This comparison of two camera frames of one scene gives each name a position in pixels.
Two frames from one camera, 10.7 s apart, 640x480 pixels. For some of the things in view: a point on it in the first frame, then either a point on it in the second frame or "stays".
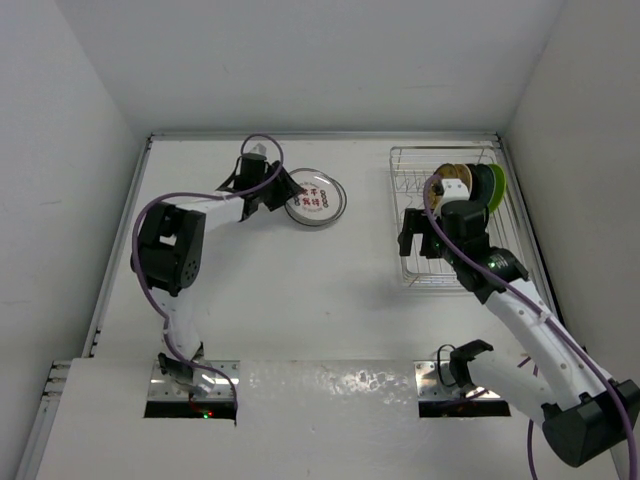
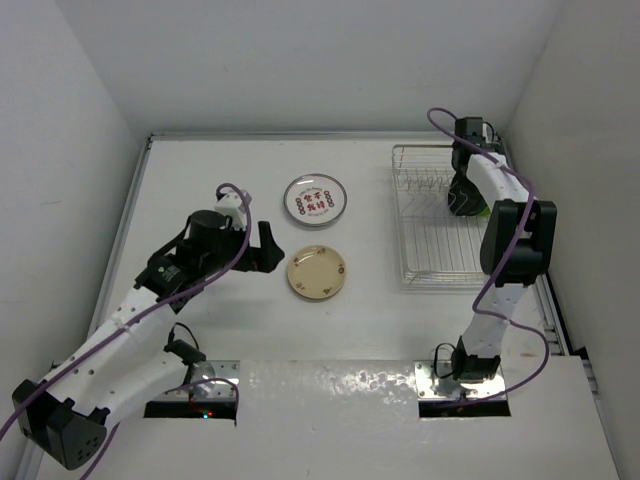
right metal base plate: [435, 382] stays
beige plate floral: [448, 171] to [316, 272]
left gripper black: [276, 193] to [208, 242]
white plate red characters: [322, 199] stays
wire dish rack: [410, 167] stays
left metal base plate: [163, 387] stays
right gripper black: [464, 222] to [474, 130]
